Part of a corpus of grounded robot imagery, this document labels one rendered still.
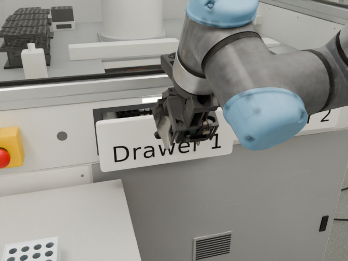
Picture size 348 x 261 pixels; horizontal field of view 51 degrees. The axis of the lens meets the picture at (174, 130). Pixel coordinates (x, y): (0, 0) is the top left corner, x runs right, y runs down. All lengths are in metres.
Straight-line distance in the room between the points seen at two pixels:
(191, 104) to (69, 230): 0.36
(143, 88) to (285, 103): 0.46
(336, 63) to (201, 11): 0.16
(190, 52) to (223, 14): 0.08
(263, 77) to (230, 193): 0.65
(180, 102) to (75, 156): 0.34
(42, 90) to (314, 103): 0.52
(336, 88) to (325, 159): 0.67
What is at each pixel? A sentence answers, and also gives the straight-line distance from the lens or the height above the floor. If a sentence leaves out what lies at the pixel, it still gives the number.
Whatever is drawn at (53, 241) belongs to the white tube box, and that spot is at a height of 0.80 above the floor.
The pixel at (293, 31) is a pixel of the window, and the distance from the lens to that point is 0.89.
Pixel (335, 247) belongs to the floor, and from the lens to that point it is 1.90.
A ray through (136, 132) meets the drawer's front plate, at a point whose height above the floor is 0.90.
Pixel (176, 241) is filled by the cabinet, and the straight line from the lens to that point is 1.03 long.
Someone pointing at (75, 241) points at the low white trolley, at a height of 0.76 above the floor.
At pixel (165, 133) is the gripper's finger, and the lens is 0.64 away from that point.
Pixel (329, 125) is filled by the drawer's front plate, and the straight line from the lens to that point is 1.01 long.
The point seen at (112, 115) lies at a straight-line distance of 0.97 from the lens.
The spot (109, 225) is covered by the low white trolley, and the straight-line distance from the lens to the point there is 0.72.
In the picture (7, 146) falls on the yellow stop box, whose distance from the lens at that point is 0.77.
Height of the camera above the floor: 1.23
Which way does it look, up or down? 27 degrees down
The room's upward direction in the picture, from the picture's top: straight up
